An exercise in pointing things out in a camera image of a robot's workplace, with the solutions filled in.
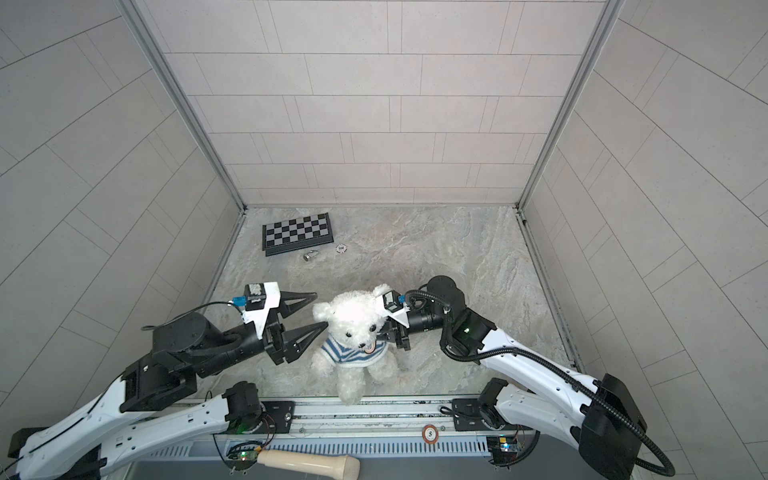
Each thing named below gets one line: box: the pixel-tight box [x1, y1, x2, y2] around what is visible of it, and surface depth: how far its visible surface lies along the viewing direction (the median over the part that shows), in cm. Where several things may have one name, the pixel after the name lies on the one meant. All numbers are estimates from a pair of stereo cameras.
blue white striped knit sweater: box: [321, 334, 389, 368], surface depth 60 cm
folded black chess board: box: [262, 212, 334, 257], surface depth 105 cm
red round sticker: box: [422, 424, 439, 444], surface depth 71 cm
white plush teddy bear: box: [310, 285, 399, 406], surface depth 54 cm
